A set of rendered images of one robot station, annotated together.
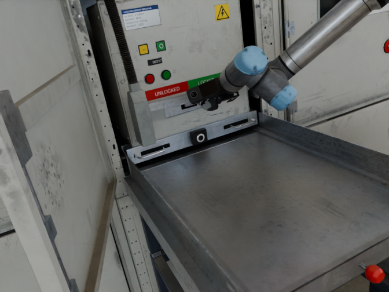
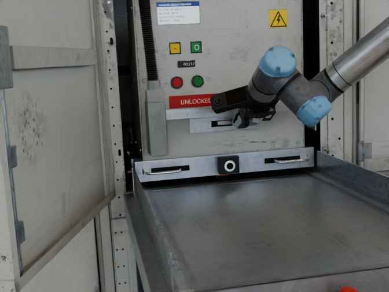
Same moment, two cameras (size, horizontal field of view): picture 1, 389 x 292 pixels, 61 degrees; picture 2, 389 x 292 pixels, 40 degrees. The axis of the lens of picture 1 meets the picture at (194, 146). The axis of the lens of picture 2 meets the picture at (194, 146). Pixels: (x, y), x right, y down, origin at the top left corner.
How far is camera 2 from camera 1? 0.44 m
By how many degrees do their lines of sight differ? 17
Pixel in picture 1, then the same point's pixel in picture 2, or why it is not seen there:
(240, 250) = (209, 255)
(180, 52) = (219, 58)
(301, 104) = (378, 149)
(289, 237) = (271, 254)
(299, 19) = not seen: hidden behind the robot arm
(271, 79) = (298, 86)
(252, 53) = (278, 53)
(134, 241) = (122, 283)
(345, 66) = not seen: outside the picture
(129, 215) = (123, 245)
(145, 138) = (155, 146)
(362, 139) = not seen: outside the picture
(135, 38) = (167, 34)
